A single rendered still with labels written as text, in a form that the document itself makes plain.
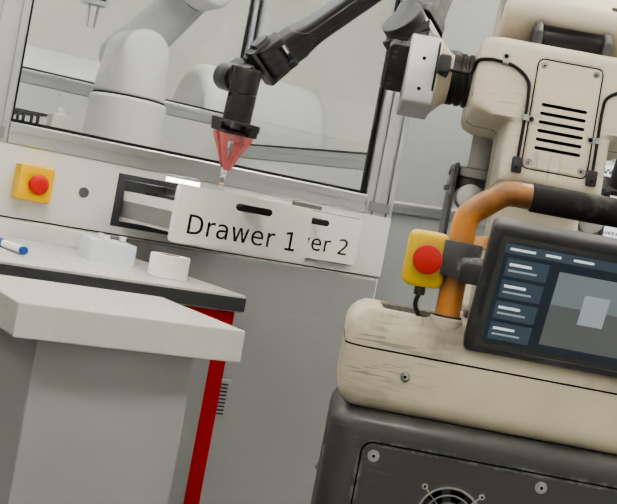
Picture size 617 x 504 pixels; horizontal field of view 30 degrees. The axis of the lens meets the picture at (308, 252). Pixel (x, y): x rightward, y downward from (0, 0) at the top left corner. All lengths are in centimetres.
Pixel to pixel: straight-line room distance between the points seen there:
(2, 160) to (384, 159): 91
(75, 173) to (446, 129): 244
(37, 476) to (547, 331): 63
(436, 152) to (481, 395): 326
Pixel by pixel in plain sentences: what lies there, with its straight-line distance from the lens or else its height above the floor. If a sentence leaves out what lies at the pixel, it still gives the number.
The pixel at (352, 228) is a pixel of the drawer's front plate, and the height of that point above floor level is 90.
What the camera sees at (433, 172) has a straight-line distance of 465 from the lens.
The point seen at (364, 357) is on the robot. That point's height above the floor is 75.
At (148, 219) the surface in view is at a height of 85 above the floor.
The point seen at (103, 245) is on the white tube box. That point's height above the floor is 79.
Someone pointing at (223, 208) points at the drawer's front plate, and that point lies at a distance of 220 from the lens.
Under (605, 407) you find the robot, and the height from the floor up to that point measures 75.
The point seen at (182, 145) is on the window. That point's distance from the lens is 255.
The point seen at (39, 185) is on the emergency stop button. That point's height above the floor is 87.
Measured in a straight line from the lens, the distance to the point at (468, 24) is 469.
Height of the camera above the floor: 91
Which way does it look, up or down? 2 degrees down
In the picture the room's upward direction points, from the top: 11 degrees clockwise
